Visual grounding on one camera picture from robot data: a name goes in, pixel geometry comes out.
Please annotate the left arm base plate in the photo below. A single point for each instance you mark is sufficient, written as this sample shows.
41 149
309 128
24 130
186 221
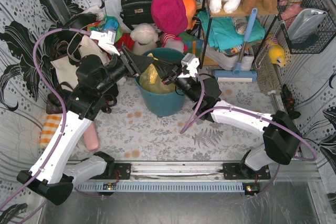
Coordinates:
121 171

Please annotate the red fabric bag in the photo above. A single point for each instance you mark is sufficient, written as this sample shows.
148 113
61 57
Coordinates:
126 41

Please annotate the pink striped plush doll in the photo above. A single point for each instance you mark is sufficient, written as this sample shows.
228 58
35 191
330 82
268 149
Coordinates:
173 42

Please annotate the white plush lamb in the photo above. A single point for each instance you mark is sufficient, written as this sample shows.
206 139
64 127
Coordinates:
144 37

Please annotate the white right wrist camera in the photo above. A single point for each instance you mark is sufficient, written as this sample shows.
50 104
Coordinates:
189 66

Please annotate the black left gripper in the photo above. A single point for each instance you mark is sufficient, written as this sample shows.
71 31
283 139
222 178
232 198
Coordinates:
129 61

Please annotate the dark brown leather bag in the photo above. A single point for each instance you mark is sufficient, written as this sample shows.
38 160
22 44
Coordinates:
53 105

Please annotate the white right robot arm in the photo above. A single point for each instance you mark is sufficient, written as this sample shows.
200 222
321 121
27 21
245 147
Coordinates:
277 130

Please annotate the teal folded cloth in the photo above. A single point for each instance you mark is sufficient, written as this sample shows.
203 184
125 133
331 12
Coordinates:
222 34

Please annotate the colourful striped bag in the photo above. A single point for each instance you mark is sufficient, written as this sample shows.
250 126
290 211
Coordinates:
108 23

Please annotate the orange plush toy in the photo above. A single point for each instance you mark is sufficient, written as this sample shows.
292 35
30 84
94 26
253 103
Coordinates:
190 8

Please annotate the yellow-green trash bag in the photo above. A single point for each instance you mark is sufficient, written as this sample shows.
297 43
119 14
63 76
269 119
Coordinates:
151 81

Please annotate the cream canvas tote bag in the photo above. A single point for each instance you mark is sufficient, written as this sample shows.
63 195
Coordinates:
66 72

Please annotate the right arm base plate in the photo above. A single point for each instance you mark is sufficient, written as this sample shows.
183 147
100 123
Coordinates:
231 171

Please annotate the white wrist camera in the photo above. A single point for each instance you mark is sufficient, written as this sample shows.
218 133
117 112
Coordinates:
189 66
106 41

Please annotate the black wire basket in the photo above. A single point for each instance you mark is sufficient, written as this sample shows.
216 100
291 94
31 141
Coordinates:
314 43

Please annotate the aluminium mounting rail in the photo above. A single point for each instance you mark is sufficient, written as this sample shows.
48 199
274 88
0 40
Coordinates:
296 171

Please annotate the black leather handbag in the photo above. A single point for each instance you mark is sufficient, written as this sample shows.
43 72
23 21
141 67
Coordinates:
135 12

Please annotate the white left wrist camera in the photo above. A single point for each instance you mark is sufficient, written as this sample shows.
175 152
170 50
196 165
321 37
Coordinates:
106 41

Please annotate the rainbow striped box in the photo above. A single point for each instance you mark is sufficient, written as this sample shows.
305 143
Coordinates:
192 44

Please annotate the silver foil pouch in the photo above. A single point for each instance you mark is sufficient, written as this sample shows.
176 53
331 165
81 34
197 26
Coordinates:
306 22

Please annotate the pink rolled towel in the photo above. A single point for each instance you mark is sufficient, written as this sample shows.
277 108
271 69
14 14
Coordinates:
91 139

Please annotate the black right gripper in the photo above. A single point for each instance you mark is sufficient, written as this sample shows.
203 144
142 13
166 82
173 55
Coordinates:
174 76

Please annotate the beige chenille mop head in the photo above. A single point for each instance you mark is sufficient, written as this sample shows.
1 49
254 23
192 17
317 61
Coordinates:
267 78

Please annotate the teal plastic trash bin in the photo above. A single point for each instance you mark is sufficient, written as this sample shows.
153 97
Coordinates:
163 104

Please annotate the yellow plush duck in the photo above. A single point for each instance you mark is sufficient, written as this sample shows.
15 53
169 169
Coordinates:
275 52

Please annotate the grey patterned pouch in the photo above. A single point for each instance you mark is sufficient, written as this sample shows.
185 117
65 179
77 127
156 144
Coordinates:
240 24

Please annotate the orange white checked cloth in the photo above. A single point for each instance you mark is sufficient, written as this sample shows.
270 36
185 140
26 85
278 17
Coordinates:
50 126

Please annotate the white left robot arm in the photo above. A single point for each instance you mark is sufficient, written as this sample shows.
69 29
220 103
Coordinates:
51 177

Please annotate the black metal shelf rack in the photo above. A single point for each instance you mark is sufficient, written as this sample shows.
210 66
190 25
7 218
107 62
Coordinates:
238 12

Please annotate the black orange toy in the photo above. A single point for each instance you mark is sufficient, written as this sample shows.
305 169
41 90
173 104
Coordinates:
289 102

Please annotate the blue handled mop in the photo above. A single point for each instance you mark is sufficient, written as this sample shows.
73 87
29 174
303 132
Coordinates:
237 74

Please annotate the magenta fabric bag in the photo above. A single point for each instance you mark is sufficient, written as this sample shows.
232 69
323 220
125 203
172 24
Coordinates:
169 16

